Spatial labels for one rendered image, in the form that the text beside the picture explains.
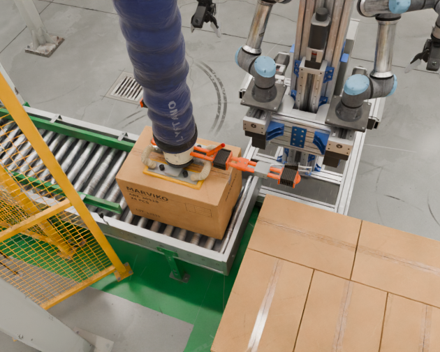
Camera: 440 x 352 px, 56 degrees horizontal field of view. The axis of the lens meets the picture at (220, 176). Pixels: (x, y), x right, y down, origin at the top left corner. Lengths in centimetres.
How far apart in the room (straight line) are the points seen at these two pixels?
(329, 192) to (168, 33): 188
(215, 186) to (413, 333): 125
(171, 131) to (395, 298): 147
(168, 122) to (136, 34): 47
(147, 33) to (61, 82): 301
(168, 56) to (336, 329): 158
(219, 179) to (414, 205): 175
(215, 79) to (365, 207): 189
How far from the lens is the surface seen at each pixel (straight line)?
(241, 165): 207
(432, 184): 361
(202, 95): 400
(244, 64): 240
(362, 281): 245
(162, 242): 245
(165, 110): 184
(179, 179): 219
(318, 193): 306
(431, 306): 251
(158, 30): 158
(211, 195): 215
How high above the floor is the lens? 276
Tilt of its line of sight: 55 degrees down
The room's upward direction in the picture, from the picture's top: 6 degrees counter-clockwise
